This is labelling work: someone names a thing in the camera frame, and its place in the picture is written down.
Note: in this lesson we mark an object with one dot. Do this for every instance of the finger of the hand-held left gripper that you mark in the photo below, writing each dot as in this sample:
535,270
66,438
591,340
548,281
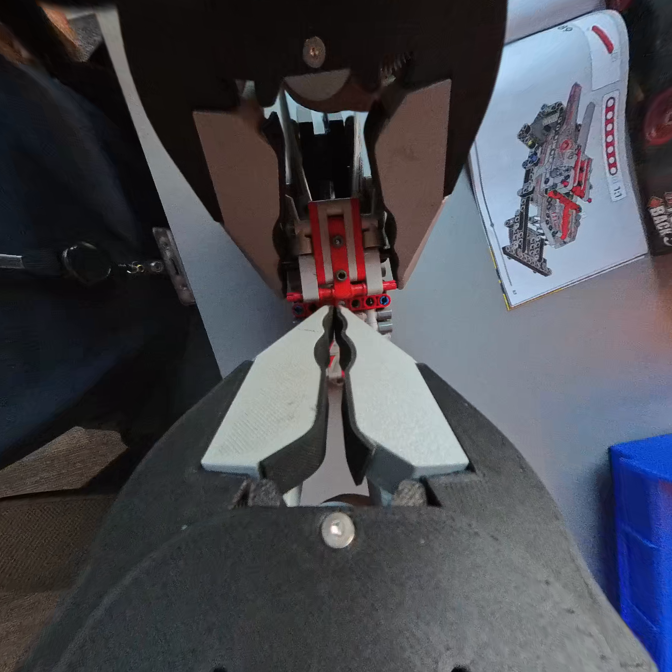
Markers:
236,178
414,173

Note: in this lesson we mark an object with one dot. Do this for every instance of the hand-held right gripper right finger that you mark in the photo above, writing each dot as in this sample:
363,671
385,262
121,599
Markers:
404,414

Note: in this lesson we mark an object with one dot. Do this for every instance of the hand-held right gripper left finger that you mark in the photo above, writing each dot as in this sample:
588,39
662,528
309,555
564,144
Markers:
267,414

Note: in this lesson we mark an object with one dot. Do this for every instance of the grey and red lego truck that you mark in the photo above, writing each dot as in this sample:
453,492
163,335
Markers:
336,246

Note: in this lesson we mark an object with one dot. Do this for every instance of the red lego beam with holes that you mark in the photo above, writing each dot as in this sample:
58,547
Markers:
362,303

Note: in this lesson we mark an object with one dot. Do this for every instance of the open lego instruction booklet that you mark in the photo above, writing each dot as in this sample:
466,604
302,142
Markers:
546,220

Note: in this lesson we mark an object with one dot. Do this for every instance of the black lego set box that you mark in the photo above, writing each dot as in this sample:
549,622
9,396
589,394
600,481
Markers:
653,131

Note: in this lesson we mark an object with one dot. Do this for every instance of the grey badge holder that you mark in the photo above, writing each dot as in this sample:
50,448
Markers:
176,267

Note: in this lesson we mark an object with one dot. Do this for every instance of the blue plastic bin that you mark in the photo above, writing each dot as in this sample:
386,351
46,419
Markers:
645,525

